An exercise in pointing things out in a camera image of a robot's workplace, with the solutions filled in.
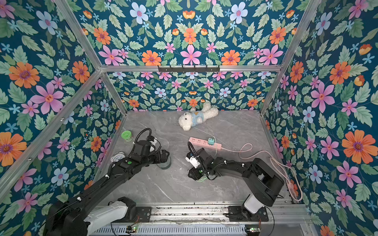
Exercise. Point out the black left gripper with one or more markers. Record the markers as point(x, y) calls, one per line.
point(159, 160)

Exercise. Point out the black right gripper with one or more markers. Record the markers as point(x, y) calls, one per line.
point(194, 172)

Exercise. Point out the teal USB charger plug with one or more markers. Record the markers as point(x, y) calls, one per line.
point(211, 141)

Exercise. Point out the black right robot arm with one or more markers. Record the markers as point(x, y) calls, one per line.
point(264, 183)

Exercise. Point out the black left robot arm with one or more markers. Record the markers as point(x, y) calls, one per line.
point(77, 216)

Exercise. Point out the pink power strip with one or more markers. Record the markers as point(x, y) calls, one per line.
point(204, 143)

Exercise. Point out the green round container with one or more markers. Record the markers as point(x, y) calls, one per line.
point(127, 136)

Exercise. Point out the white alarm clock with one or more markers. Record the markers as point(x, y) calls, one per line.
point(118, 156)

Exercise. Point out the white teddy bear toy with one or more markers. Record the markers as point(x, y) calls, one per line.
point(195, 117)

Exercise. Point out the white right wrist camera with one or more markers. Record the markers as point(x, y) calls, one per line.
point(194, 162)

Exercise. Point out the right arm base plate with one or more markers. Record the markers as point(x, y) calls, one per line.
point(241, 214)

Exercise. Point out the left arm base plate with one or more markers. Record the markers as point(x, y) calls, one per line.
point(139, 214)

